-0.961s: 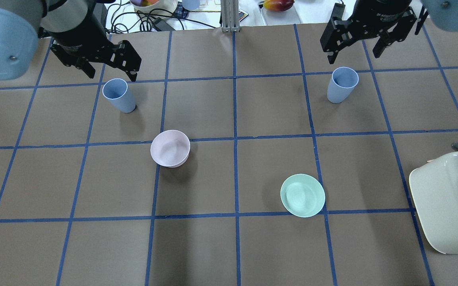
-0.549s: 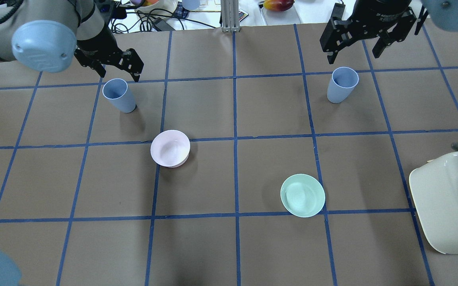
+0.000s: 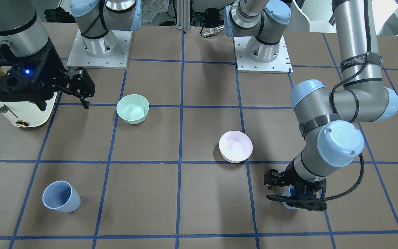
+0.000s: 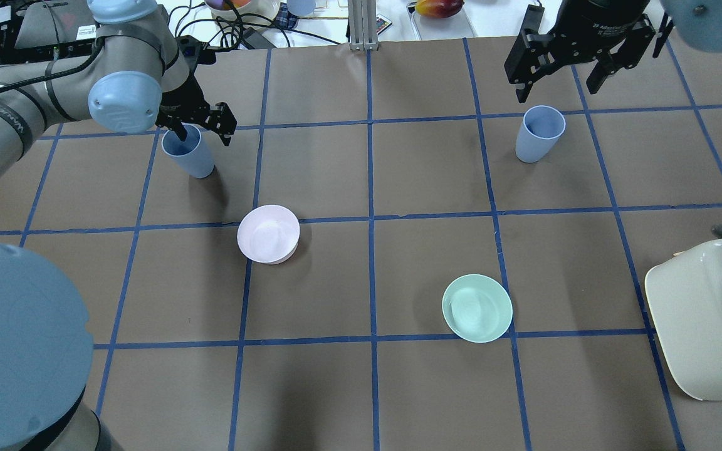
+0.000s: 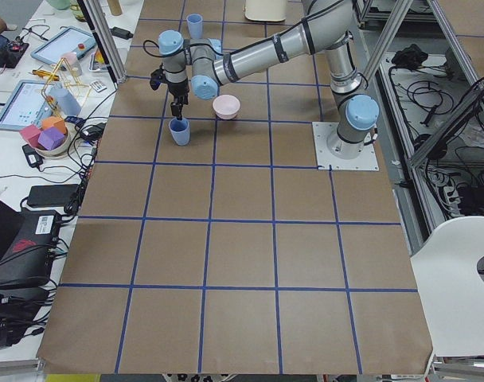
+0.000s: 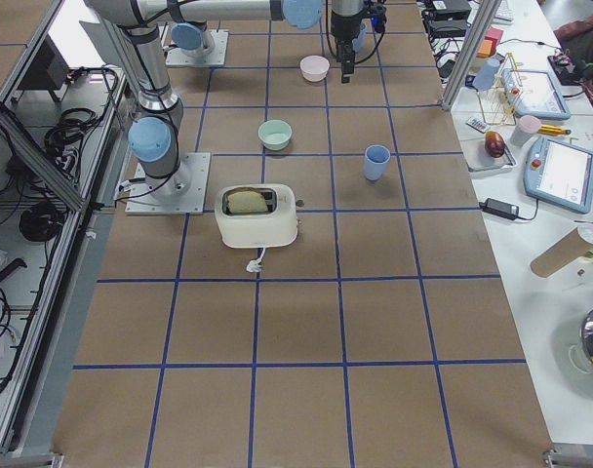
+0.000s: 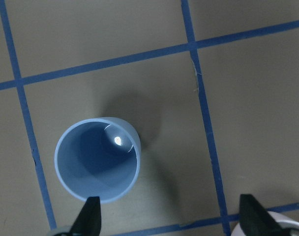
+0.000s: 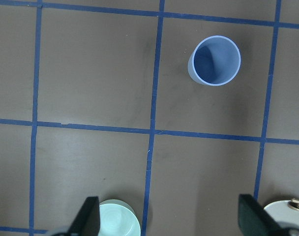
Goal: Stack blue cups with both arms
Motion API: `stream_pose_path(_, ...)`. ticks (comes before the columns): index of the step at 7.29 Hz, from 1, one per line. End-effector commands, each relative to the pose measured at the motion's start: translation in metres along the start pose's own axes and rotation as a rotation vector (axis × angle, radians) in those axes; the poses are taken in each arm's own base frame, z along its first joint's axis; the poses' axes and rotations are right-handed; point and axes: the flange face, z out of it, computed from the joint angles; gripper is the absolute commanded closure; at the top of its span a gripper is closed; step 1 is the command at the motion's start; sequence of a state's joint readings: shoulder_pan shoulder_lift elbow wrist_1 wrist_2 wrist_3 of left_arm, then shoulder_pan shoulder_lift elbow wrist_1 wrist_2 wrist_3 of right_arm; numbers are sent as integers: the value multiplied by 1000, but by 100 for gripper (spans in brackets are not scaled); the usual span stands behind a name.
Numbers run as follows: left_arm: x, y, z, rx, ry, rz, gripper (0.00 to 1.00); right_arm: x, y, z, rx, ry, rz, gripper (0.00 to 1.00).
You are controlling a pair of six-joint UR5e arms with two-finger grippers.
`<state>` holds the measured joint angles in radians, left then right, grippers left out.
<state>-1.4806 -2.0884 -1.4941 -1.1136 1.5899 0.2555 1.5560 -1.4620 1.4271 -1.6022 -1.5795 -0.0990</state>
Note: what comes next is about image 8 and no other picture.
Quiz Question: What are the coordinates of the blue cup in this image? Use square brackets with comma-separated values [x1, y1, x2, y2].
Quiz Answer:
[187, 35, 241, 87]

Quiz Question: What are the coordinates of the green bowl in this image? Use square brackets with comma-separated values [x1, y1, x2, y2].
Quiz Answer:
[98, 199, 141, 236]

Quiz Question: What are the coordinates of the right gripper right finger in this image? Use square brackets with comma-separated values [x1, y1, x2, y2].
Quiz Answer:
[239, 194, 281, 236]

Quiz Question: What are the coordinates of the white toaster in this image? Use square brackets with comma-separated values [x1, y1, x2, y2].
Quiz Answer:
[264, 198, 299, 229]

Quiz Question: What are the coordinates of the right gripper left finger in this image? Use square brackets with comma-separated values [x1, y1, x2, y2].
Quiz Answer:
[68, 196, 100, 236]

